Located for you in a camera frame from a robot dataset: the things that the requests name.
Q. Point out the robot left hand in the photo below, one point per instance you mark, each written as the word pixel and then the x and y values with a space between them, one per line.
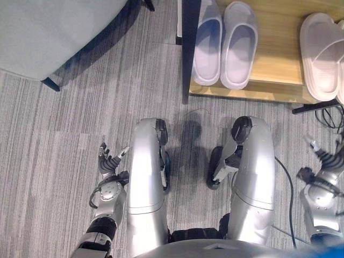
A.
pixel 107 164

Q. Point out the wooden shoe rack black frame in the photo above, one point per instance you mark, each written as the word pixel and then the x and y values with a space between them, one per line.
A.
pixel 276 61

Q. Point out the robot right dark foot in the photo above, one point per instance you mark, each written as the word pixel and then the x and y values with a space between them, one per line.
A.
pixel 214 161

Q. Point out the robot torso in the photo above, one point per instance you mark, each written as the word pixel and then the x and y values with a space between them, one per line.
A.
pixel 215 248

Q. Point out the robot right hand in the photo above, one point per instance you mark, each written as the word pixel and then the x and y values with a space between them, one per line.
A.
pixel 329 161

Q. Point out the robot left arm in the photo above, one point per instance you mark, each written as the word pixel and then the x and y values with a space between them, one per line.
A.
pixel 107 204

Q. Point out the white open-toe slipper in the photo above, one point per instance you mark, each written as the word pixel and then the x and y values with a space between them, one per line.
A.
pixel 321 59
pixel 341 96

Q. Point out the robot left dark foot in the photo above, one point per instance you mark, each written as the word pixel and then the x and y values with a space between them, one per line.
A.
pixel 167 172

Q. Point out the robot left silver leg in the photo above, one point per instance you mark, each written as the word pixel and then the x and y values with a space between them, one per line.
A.
pixel 146 172

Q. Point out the robot dark foot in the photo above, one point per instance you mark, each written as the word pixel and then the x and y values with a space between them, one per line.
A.
pixel 214 161
pixel 167 172

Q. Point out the robot silver leg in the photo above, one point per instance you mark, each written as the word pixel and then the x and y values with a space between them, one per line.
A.
pixel 256 174
pixel 146 172

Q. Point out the robot right silver leg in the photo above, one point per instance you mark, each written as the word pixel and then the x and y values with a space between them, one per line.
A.
pixel 256 174

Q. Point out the pale lavender slipper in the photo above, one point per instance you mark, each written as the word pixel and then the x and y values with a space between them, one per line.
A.
pixel 239 51
pixel 207 45

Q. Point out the grey upholstered chair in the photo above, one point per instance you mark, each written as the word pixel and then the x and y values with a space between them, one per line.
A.
pixel 40 32

